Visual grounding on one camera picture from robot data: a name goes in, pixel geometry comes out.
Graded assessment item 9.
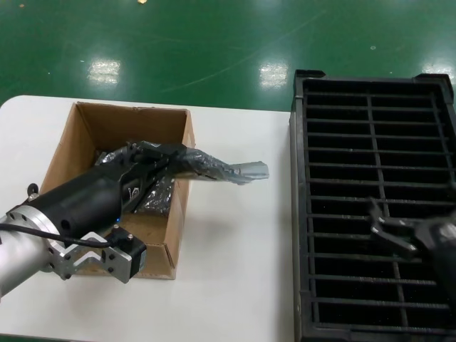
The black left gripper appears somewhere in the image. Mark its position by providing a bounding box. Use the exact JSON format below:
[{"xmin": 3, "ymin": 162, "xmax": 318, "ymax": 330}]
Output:
[{"xmin": 28, "ymin": 140, "xmax": 177, "ymax": 239}]

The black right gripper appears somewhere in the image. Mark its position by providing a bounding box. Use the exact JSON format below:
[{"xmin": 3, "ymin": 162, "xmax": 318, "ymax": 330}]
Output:
[{"xmin": 368, "ymin": 197, "xmax": 456, "ymax": 286}]

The grey antistatic bubble bag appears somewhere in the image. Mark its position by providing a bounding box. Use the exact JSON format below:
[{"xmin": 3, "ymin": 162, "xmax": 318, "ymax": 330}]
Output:
[{"xmin": 94, "ymin": 140, "xmax": 271, "ymax": 188}]

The brown cardboard box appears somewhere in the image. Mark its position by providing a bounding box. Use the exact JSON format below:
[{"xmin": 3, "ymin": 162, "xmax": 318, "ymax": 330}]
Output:
[{"xmin": 38, "ymin": 101, "xmax": 196, "ymax": 281}]

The black slotted plastic container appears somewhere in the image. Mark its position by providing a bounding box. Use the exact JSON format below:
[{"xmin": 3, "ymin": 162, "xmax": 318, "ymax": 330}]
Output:
[{"xmin": 289, "ymin": 68, "xmax": 456, "ymax": 342}]

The black camera cable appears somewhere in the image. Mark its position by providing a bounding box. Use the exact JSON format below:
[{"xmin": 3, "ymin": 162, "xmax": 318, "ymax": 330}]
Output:
[{"xmin": 0, "ymin": 222, "xmax": 120, "ymax": 250}]

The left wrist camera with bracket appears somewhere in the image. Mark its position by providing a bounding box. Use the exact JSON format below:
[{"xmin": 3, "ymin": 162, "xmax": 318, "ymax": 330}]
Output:
[{"xmin": 53, "ymin": 227, "xmax": 147, "ymax": 285}]

